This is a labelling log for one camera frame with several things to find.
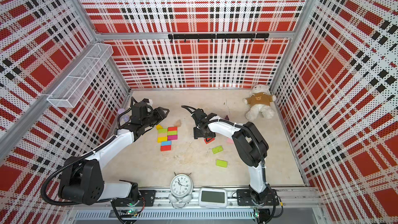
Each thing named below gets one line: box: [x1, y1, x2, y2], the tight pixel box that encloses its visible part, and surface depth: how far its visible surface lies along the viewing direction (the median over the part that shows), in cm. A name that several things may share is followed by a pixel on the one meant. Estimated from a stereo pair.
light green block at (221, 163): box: [215, 159, 228, 168], surface depth 86 cm
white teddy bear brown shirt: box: [243, 84, 277, 122], surface depth 105 cm
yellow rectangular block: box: [157, 136, 168, 143], surface depth 95 cm
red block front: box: [160, 144, 172, 152], surface depth 92 cm
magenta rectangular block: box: [167, 134, 178, 141], surface depth 97 cm
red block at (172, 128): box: [167, 126, 178, 132], surface depth 101 cm
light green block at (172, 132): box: [167, 130, 178, 136], surface depth 98 cm
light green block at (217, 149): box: [211, 145, 224, 154], surface depth 90 cm
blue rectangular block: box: [161, 140, 172, 147], surface depth 94 cm
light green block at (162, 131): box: [158, 128, 168, 134], surface depth 100 cm
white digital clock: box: [199, 188, 228, 208], surface depth 71 cm
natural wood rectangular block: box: [157, 132, 168, 138], surface depth 98 cm
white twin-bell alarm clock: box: [168, 171, 194, 209], surface depth 75 cm
